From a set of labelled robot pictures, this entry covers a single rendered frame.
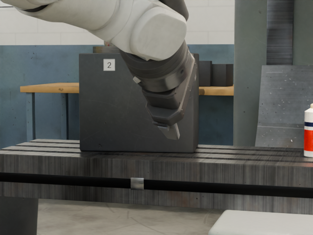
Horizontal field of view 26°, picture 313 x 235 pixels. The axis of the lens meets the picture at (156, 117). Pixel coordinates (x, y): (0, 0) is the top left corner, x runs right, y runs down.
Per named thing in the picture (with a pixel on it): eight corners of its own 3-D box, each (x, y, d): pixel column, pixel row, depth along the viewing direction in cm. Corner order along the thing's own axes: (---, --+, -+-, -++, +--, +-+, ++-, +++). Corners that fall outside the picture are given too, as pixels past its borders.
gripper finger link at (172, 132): (164, 133, 108) (155, 116, 103) (183, 136, 107) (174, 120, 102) (161, 141, 108) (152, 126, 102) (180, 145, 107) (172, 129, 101)
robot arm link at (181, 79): (191, 131, 100) (173, 95, 90) (131, 121, 103) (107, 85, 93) (212, 58, 105) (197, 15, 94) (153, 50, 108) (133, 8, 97)
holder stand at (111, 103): (193, 153, 127) (194, 45, 125) (78, 151, 130) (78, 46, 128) (198, 145, 139) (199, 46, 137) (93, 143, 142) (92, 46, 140)
